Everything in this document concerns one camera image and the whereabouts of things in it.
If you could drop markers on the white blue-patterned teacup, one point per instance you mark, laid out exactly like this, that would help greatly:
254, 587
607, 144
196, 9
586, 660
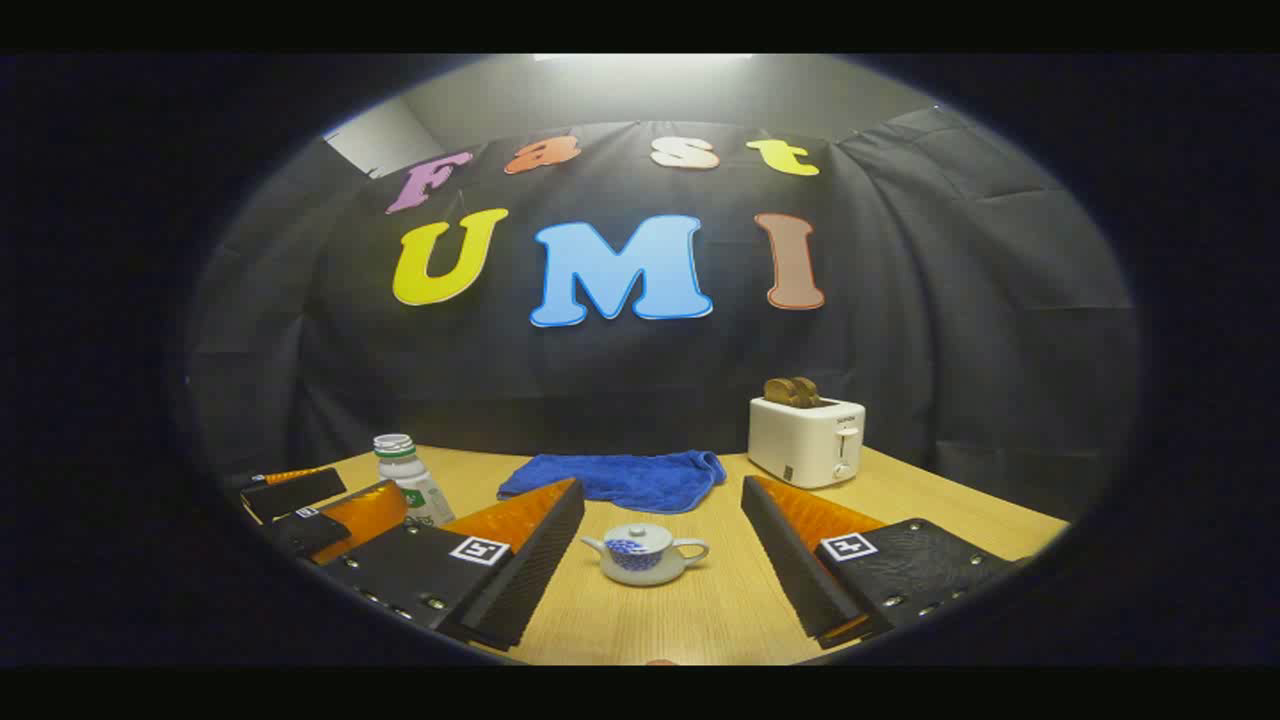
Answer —
645, 568

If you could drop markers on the white toaster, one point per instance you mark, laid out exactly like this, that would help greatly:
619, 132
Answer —
800, 440

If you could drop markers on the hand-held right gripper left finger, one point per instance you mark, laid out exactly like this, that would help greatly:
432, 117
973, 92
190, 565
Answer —
525, 570

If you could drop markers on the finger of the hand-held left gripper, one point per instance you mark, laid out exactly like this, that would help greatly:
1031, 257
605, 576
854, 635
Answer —
295, 493
305, 533

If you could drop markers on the brown bread slice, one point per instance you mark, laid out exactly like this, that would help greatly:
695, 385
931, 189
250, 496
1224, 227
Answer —
778, 392
806, 392

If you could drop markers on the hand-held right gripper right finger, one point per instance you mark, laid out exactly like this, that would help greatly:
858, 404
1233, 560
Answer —
795, 560

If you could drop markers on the white water bottle green label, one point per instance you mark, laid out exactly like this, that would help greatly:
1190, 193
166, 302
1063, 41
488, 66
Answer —
402, 465

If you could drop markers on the blue towel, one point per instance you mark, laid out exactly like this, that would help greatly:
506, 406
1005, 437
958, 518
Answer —
620, 478

